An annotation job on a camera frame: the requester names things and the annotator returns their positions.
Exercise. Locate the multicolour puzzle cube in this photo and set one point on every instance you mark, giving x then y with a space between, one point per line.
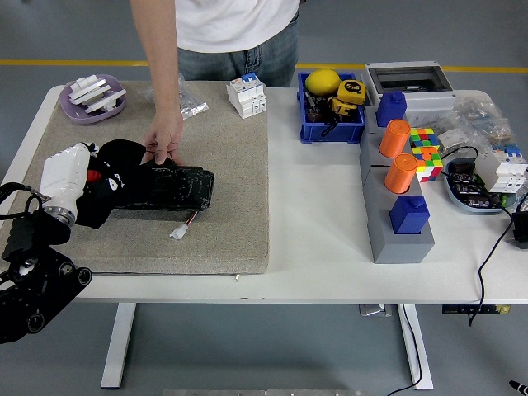
431 169
422 138

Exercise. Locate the yellow ball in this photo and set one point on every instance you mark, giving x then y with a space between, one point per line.
321 82

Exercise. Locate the yellow black tape measure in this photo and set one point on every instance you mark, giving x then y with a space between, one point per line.
352 88
342 107

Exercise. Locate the black printed rag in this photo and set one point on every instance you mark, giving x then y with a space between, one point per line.
119 156

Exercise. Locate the blue square peg block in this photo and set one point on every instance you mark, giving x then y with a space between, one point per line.
389 111
408 218

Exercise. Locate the white circuit breaker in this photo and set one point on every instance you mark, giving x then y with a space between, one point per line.
503 169
247 97

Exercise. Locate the black electronic modules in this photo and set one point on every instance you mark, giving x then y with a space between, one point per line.
466 187

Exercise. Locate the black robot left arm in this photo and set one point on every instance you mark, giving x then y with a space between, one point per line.
24 305

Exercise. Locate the blue plastic bin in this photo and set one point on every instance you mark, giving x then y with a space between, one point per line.
330 134

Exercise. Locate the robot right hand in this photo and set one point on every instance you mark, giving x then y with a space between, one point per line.
519 387

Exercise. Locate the person's right forearm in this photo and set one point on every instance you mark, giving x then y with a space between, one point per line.
165 82

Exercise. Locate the black power adapter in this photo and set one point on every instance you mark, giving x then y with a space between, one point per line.
520 231

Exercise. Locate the purple plastic tray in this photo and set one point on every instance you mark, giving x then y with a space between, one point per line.
78 114

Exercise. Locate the grey peg holder base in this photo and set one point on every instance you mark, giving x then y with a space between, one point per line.
400 249

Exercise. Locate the person's right hand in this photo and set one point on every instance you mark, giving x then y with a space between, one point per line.
163 134

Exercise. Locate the dark screwdriver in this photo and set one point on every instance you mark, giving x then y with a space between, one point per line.
310 101

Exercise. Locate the black desk control panel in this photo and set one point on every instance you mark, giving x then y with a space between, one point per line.
453 309

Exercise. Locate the grey electrical enclosure box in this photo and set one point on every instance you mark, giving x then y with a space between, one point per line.
429 101

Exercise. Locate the clear bags of parts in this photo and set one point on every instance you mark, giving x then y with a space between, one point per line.
482 117

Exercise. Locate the white plastic bracket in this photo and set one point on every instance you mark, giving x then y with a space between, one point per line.
88 88
103 105

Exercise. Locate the orange cylinder peg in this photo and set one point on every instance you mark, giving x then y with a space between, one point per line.
394 140
400 175

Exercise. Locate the white table leg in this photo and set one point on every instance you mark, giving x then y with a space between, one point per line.
117 350
427 381

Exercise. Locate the black plastic-wrapped panel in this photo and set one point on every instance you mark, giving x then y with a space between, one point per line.
185 185

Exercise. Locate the metal bracket under table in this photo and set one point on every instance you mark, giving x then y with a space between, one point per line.
375 310

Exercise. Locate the grey-blue plastic tray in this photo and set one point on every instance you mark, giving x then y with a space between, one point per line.
470 209

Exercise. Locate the clear bag of screws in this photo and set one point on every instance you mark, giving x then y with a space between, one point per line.
191 109

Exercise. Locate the grey-brown mat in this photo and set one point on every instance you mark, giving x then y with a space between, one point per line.
231 231

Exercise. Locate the person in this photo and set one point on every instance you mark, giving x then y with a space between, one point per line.
239 24

